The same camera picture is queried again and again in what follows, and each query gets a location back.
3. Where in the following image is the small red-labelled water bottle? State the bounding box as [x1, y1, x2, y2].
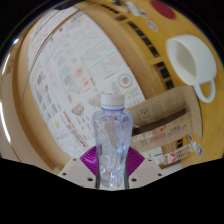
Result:
[154, 143, 194, 166]

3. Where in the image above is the flat round red coaster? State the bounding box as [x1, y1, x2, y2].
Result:
[149, 0, 177, 20]

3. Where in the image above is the white ceramic mug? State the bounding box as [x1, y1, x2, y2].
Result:
[165, 34, 218, 104]

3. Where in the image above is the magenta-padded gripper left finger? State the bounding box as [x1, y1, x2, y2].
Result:
[57, 146, 100, 190]

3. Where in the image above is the clear plastic bottle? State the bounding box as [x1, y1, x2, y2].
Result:
[91, 93, 134, 191]

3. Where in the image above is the brown cardboard box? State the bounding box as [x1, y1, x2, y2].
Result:
[126, 85, 203, 154]

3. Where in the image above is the round blue sticker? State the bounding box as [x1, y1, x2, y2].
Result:
[145, 19, 159, 33]

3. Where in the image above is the large printed wall poster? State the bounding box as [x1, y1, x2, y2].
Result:
[28, 6, 148, 159]

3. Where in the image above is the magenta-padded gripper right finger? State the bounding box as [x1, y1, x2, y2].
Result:
[124, 146, 164, 190]

